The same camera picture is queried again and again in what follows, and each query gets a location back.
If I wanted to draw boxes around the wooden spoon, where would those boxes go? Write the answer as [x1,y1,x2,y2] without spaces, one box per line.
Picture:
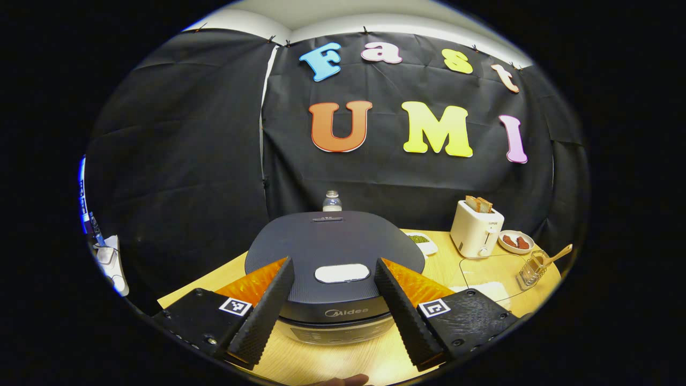
[533,244,573,269]

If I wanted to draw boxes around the white divided bean dish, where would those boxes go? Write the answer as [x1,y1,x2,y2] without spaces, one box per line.
[405,232,438,256]

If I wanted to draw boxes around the white round plate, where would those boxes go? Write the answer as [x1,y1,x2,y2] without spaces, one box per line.
[498,230,535,255]

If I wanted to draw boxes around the metal wire chopstick holder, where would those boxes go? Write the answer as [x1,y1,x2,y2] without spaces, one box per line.
[516,250,548,291]

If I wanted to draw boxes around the white plastic object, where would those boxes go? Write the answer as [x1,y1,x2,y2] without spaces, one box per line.
[78,155,130,297]

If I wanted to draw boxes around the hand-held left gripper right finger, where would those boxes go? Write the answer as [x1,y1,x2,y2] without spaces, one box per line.
[374,257,519,370]

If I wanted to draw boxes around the dark grey rice cooker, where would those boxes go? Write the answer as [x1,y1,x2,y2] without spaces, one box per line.
[245,211,427,345]

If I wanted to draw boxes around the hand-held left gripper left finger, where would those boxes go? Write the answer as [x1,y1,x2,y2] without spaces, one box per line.
[153,256,296,370]

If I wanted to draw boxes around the white toaster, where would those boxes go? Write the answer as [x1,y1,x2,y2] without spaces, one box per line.
[450,199,505,258]

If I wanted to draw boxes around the black backdrop cloth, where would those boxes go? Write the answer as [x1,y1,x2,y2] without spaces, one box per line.
[83,28,587,317]

